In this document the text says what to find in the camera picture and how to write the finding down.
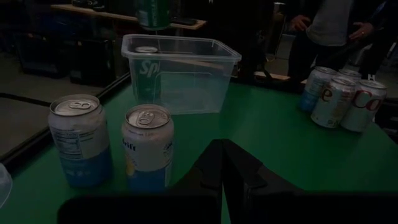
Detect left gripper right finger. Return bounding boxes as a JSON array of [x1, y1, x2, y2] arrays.
[[222, 139, 304, 195]]

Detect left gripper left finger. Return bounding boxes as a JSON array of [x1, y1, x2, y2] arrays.
[[172, 139, 223, 195]]

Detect clear plastic bin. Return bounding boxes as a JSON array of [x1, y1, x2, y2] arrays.
[[121, 33, 243, 116], [0, 162, 14, 210]]

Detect green table mat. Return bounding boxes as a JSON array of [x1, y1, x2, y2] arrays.
[[0, 73, 398, 224]]

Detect silver Diet Coke can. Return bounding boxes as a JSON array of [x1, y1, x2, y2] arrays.
[[340, 79, 389, 134], [310, 76, 357, 129]]

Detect black equipment cases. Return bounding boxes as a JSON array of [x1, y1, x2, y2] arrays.
[[14, 29, 118, 88]]

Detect person's hand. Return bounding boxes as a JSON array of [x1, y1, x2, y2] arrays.
[[289, 14, 312, 32], [348, 21, 374, 41]]

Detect person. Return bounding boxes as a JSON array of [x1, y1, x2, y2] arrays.
[[287, 0, 379, 82]]

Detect long wooden bench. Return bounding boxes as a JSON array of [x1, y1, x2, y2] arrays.
[[51, 3, 208, 31]]

